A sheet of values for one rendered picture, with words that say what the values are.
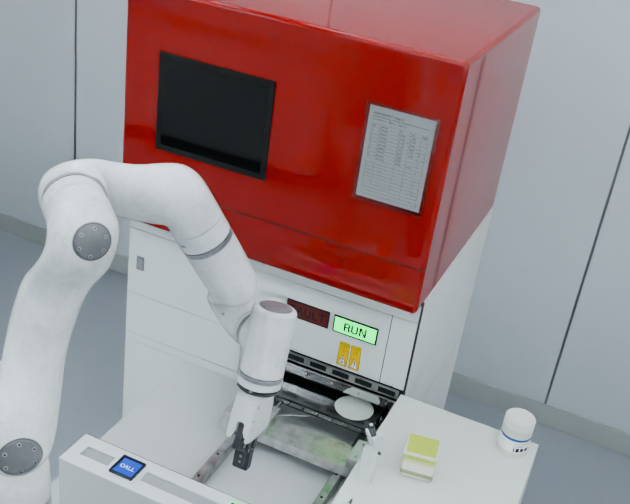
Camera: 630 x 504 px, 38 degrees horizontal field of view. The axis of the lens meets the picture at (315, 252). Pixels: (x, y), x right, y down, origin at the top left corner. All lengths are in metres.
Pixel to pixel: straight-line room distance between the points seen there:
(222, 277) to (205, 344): 0.97
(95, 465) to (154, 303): 0.65
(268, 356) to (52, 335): 0.39
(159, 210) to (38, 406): 0.37
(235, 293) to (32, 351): 0.34
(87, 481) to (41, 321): 0.61
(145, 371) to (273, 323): 1.07
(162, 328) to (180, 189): 1.14
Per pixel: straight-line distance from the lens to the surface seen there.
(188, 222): 1.45
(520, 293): 3.74
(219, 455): 2.19
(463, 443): 2.18
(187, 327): 2.48
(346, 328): 2.24
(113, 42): 4.19
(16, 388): 1.52
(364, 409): 2.31
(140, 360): 2.63
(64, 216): 1.36
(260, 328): 1.63
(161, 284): 2.46
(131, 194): 1.45
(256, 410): 1.69
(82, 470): 1.99
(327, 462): 2.18
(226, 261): 1.51
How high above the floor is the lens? 2.28
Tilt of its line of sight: 27 degrees down
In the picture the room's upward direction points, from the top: 8 degrees clockwise
